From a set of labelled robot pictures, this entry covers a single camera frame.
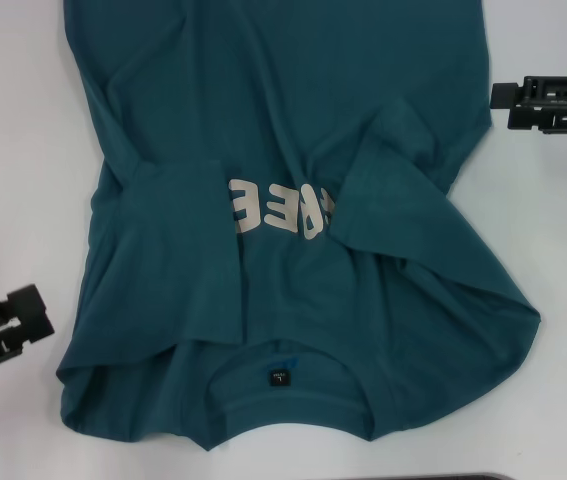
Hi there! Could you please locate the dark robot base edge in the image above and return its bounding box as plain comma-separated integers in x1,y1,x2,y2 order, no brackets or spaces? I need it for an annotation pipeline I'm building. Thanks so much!
307,473,514,480

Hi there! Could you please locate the teal blue printed t-shirt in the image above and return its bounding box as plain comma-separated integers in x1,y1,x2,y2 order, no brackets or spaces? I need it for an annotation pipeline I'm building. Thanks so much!
55,0,544,437

